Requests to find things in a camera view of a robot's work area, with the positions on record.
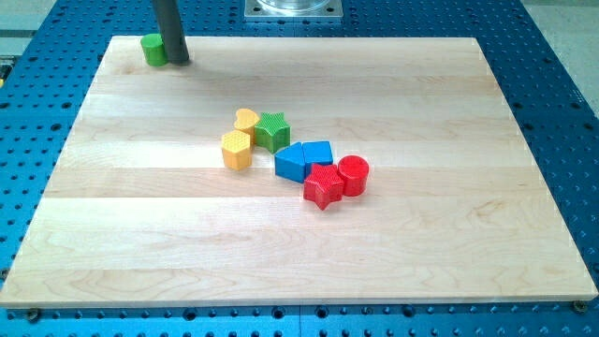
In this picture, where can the red star block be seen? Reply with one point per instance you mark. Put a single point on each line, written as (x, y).
(323, 185)

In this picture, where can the green star block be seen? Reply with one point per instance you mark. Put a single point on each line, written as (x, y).
(272, 132)

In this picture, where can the light wooden board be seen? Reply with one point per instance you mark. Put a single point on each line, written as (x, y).
(141, 211)

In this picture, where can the blue triangle block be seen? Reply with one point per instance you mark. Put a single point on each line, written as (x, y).
(290, 163)

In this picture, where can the blue square block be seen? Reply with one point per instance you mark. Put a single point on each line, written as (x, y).
(316, 152)

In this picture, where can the red cylinder block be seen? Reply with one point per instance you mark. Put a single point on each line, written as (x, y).
(354, 171)

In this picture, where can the yellow hexagon block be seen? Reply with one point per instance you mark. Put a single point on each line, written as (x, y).
(236, 149)

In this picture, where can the yellow heart block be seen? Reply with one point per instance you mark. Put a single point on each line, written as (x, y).
(246, 121)

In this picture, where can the green cylinder block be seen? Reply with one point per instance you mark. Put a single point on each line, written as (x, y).
(154, 50)

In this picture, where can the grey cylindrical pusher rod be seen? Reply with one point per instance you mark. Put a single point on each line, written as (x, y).
(170, 26)

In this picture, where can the blue perforated table plate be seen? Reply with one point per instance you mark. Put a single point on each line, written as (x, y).
(544, 53)

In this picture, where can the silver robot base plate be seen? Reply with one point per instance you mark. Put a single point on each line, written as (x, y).
(270, 9)

